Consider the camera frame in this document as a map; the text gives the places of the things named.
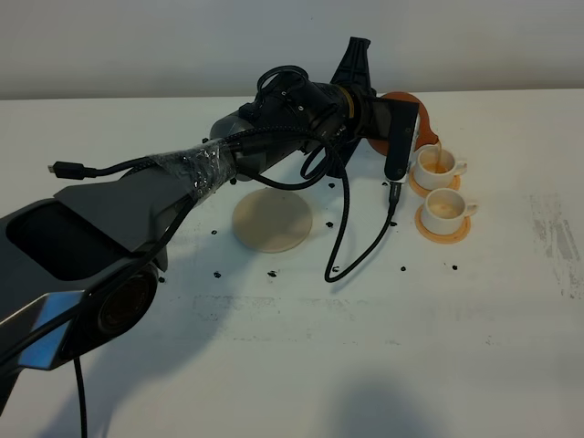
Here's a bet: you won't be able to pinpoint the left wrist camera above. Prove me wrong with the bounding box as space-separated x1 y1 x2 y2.
370 98 419 183

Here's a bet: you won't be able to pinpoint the far orange cup coaster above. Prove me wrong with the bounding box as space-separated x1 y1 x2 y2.
409 167 461 198

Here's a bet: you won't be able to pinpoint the near orange cup coaster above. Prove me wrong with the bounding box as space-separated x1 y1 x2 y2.
414 205 472 245

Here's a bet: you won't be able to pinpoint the beige round teapot coaster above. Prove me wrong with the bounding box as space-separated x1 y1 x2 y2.
232 188 313 254

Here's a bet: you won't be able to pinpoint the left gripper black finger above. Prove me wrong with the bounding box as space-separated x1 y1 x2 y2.
330 36 376 96
328 135 363 176

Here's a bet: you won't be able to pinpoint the brown clay teapot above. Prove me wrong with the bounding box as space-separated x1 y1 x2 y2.
368 91 439 156

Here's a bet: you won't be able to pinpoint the black left camera cable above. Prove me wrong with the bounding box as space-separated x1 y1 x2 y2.
0 65 405 438

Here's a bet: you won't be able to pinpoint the far white teacup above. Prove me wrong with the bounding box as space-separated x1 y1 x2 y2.
413 145 468 191

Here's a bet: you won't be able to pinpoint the white teacup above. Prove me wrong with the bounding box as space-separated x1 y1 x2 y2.
420 188 479 235
413 145 468 191

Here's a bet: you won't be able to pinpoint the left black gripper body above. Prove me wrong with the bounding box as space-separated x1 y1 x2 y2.
338 85 388 141

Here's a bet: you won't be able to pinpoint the orange cup coaster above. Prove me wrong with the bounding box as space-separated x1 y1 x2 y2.
414 205 472 245
409 167 461 198

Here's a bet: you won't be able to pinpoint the near white teacup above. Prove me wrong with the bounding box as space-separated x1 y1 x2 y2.
420 188 479 235

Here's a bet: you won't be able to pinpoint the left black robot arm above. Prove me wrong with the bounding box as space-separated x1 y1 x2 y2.
1 37 377 400

